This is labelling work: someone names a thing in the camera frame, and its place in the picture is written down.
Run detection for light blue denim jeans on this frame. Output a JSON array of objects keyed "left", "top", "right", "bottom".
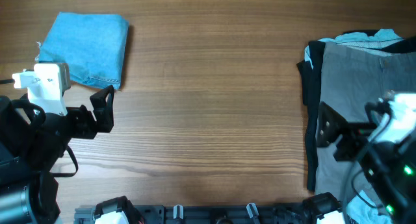
[{"left": 36, "top": 12, "right": 129, "bottom": 90}]

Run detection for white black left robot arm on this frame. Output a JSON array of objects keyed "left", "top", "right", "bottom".
[{"left": 1, "top": 86, "right": 114, "bottom": 223}]

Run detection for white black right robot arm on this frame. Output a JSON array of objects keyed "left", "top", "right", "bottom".
[{"left": 317, "top": 93, "right": 415, "bottom": 223}]

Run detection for black garment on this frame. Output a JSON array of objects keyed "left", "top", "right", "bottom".
[{"left": 296, "top": 30, "right": 415, "bottom": 192}]

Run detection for grey trousers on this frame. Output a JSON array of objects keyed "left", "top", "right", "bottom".
[{"left": 315, "top": 42, "right": 415, "bottom": 205}]

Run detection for light blue shirt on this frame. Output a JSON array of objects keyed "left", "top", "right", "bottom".
[{"left": 318, "top": 29, "right": 404, "bottom": 56}]

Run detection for light blue cloth bottom right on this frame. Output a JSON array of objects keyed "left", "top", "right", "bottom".
[{"left": 346, "top": 190, "right": 392, "bottom": 224}]

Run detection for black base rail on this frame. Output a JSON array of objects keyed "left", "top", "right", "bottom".
[{"left": 73, "top": 203, "right": 306, "bottom": 224}]

